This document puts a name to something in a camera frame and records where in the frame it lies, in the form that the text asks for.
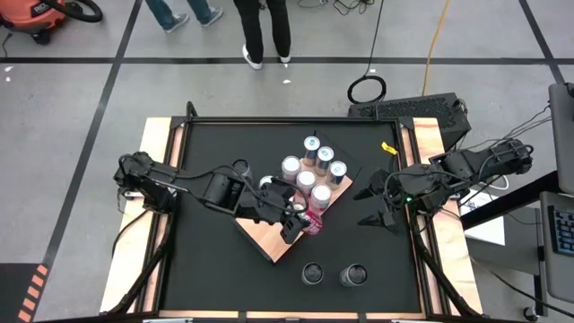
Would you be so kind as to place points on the grey computer cart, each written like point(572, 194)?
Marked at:
point(515, 251)

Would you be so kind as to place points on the black perforated computer case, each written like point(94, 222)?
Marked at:
point(412, 110)

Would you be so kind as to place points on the white paper sheet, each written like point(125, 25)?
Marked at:
point(486, 224)

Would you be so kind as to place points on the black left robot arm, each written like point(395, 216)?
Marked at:
point(215, 188)

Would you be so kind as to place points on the yellow tag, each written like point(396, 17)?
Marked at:
point(389, 148)

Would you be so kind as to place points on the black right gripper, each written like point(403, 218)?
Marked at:
point(403, 188)

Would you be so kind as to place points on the wooden shelf with black frame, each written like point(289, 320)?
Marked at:
point(264, 238)

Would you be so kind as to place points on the orange shop vacuum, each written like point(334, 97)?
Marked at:
point(31, 15)

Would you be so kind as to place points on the white pink Spindrift can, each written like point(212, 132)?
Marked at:
point(306, 179)
point(291, 165)
point(320, 195)

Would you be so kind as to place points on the black keyboard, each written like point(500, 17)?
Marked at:
point(562, 231)

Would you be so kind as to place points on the blue silver Red Bull can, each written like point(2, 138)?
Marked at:
point(311, 144)

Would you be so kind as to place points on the black mat with orange stripes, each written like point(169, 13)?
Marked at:
point(13, 287)

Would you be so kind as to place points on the grey monitor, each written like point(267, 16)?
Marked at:
point(562, 134)

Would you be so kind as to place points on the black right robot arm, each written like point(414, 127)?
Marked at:
point(471, 166)

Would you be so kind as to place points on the person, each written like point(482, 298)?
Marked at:
point(255, 27)
point(161, 11)

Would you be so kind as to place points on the black caster wheel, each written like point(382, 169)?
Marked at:
point(531, 312)

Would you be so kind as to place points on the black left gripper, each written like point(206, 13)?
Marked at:
point(269, 204)

